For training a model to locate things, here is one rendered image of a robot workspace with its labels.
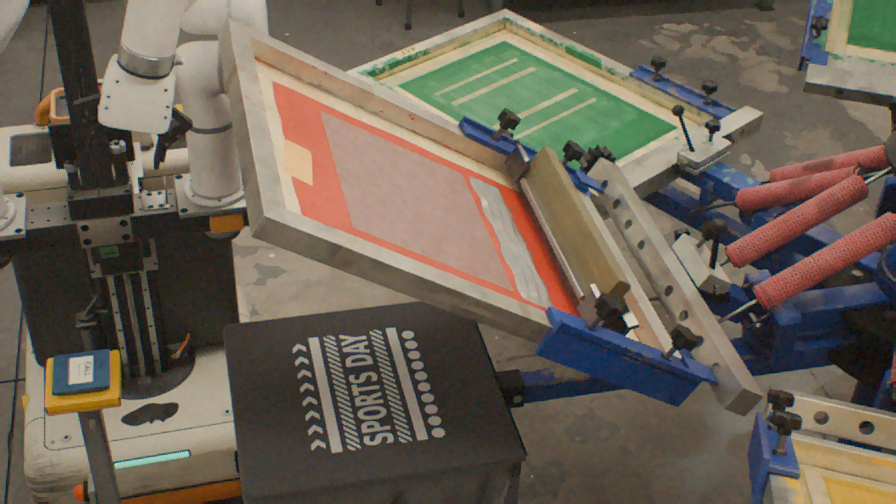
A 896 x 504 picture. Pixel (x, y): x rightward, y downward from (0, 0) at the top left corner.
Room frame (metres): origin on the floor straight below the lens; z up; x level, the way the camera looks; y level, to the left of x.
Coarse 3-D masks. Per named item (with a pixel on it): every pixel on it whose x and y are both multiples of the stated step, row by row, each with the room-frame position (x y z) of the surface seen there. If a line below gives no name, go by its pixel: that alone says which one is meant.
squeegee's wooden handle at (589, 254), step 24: (552, 168) 1.76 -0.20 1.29; (552, 192) 1.71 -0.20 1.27; (576, 192) 1.69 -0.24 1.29; (552, 216) 1.66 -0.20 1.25; (576, 216) 1.61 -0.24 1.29; (576, 240) 1.57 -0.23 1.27; (600, 240) 1.54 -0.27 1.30; (576, 264) 1.53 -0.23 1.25; (600, 264) 1.49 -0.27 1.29; (600, 288) 1.45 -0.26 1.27; (624, 288) 1.43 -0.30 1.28
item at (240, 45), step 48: (240, 48) 1.67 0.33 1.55; (288, 48) 1.78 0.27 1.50; (240, 96) 1.52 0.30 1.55; (336, 96) 1.78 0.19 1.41; (384, 96) 1.81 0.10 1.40; (240, 144) 1.41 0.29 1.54; (480, 144) 1.84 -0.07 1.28; (288, 240) 1.21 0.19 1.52; (336, 240) 1.24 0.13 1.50; (432, 288) 1.26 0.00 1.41; (480, 288) 1.31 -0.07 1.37; (528, 336) 1.30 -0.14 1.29
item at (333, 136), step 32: (288, 96) 1.68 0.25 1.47; (288, 128) 1.56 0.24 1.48; (320, 128) 1.62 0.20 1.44; (352, 128) 1.69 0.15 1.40; (352, 160) 1.57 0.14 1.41; (384, 160) 1.63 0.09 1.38; (416, 160) 1.70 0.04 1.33; (448, 160) 1.78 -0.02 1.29; (416, 192) 1.58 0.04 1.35; (448, 192) 1.64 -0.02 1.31; (512, 192) 1.79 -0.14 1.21; (480, 224) 1.59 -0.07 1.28
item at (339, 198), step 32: (320, 160) 1.51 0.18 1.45; (320, 192) 1.41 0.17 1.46; (352, 192) 1.46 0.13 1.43; (384, 192) 1.52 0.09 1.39; (352, 224) 1.37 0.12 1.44; (384, 224) 1.42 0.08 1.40; (416, 224) 1.47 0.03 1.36; (448, 224) 1.53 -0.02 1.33; (416, 256) 1.37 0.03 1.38; (448, 256) 1.42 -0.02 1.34; (480, 256) 1.48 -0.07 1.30; (544, 256) 1.60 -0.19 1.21; (512, 288) 1.43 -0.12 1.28
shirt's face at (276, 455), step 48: (240, 336) 1.66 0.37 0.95; (288, 336) 1.66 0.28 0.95; (432, 336) 1.68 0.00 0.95; (480, 336) 1.68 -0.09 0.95; (240, 384) 1.53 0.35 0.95; (288, 384) 1.53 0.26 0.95; (432, 384) 1.54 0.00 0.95; (480, 384) 1.55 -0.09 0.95; (240, 432) 1.41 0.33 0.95; (288, 432) 1.41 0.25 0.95; (480, 432) 1.43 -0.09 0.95; (288, 480) 1.30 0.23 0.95; (336, 480) 1.31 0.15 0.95
